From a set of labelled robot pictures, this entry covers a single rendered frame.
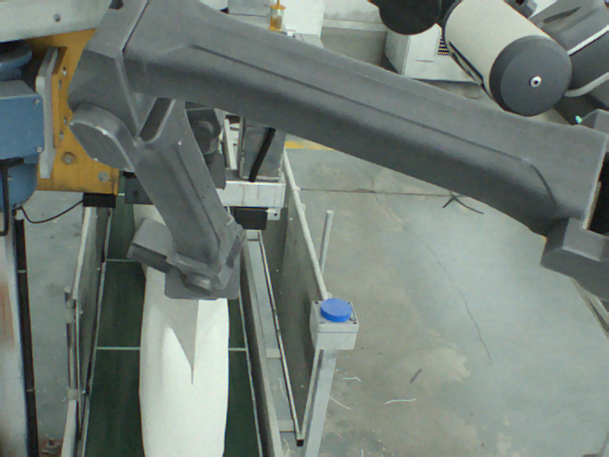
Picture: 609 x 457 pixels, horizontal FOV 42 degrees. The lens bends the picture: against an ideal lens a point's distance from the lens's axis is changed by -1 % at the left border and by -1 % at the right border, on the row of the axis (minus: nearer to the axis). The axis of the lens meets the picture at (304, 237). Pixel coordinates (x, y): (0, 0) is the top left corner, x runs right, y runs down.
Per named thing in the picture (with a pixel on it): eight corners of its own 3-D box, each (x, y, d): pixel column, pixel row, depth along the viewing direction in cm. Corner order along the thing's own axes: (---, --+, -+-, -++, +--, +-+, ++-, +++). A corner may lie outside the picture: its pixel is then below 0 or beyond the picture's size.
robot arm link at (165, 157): (120, 134, 56) (180, 12, 59) (49, 112, 57) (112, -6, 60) (222, 307, 96) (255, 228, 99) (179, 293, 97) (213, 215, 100)
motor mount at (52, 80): (58, 181, 121) (54, 80, 113) (13, 179, 120) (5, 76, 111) (76, 110, 145) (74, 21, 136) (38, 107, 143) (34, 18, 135)
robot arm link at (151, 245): (214, 291, 92) (241, 226, 95) (120, 252, 91) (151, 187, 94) (203, 309, 104) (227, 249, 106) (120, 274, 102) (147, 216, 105)
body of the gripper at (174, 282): (166, 250, 111) (167, 242, 104) (238, 254, 113) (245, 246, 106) (163, 296, 110) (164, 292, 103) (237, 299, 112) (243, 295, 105)
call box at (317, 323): (354, 350, 155) (359, 325, 152) (314, 350, 154) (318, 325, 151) (346, 325, 162) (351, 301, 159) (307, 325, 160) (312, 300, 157)
